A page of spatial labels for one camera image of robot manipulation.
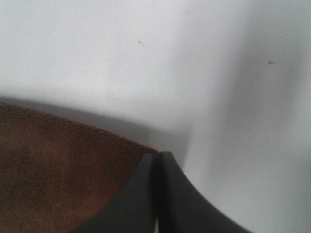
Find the brown towel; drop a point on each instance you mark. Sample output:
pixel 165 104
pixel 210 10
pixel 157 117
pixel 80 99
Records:
pixel 55 173

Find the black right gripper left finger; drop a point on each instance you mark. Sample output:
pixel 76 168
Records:
pixel 131 210

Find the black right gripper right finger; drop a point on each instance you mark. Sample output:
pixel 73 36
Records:
pixel 181 208

